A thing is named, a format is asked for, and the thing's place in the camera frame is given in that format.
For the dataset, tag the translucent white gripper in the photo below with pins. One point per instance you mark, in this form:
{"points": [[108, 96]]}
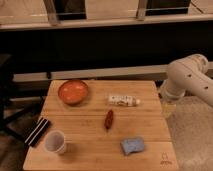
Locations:
{"points": [[167, 100]]}

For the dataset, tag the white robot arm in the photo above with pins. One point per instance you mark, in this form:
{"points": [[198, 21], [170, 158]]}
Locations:
{"points": [[186, 74]]}

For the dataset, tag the orange ceramic bowl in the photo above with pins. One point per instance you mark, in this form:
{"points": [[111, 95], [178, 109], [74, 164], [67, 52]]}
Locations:
{"points": [[73, 92]]}

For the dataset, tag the white plastic bottle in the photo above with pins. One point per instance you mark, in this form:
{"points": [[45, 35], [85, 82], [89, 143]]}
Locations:
{"points": [[123, 100]]}

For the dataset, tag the blue sponge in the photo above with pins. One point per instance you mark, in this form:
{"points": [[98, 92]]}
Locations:
{"points": [[132, 145]]}

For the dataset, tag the white plastic cup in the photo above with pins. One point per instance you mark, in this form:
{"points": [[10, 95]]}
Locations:
{"points": [[54, 142]]}

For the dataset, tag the black white striped box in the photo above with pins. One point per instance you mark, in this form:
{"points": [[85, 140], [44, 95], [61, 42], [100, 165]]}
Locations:
{"points": [[37, 132]]}

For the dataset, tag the black chair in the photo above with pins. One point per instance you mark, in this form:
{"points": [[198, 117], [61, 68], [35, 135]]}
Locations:
{"points": [[6, 85]]}

